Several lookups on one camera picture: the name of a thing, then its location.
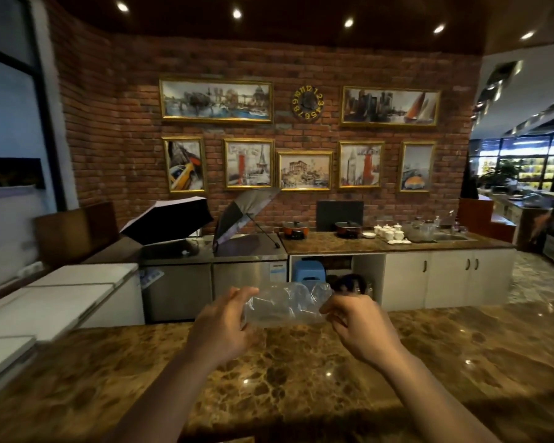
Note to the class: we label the person's left hand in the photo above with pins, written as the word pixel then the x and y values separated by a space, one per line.
pixel 214 329

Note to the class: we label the person's right hand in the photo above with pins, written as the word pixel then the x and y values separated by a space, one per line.
pixel 362 329

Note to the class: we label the person's right thumb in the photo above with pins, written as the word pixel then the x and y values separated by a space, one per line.
pixel 334 305

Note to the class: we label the person's left thumb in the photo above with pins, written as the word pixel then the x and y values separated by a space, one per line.
pixel 243 296

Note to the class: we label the clear crushed plastic bottle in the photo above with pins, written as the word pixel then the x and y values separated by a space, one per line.
pixel 286 303

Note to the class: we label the person's right forearm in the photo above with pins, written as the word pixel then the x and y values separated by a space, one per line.
pixel 436 401

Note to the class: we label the person's left forearm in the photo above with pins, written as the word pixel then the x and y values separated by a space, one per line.
pixel 166 401

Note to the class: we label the blue plastic stool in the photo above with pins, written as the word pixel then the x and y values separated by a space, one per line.
pixel 308 273

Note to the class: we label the stainless steel counter fridge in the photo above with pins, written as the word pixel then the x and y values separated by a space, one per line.
pixel 203 276

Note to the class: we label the grey open umbrella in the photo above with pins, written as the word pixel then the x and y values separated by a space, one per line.
pixel 240 221

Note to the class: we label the orange electric cooking pot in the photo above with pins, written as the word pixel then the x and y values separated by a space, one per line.
pixel 348 229
pixel 296 230

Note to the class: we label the black rectangular board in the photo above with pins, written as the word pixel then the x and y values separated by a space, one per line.
pixel 340 214

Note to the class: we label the group of white lidded cups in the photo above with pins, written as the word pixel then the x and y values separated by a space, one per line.
pixel 389 232

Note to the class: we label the black open umbrella pink edge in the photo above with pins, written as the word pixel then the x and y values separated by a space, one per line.
pixel 166 221

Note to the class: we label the glass jars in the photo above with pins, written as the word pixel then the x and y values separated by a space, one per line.
pixel 422 229

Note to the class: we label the white base cabinet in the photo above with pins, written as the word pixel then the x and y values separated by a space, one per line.
pixel 448 279

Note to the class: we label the steel sink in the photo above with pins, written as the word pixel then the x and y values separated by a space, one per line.
pixel 452 236

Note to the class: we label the framed old buildings painting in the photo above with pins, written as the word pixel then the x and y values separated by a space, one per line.
pixel 304 171

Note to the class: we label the framed clock tower painting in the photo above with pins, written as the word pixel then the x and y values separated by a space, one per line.
pixel 360 164

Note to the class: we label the framed yellow taxi painting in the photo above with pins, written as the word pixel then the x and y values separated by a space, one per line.
pixel 184 164

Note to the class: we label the framed orange car painting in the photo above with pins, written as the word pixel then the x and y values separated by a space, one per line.
pixel 417 167

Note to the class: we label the brown wooden cabinet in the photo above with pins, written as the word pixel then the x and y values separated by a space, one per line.
pixel 74 232

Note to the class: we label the white chest freezer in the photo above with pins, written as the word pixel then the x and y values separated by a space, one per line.
pixel 50 299

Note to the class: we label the wide framed river city painting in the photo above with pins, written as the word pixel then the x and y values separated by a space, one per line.
pixel 216 100

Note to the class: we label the wide framed sailboat painting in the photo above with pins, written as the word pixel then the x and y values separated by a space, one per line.
pixel 390 106

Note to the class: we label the green potted plant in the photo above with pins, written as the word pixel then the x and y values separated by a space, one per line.
pixel 501 175

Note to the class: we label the round ceiling spotlight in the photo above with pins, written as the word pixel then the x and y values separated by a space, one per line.
pixel 122 7
pixel 527 35
pixel 237 13
pixel 439 28
pixel 348 22

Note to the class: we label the round gold numeral wall clock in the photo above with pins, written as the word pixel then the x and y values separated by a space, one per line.
pixel 308 103

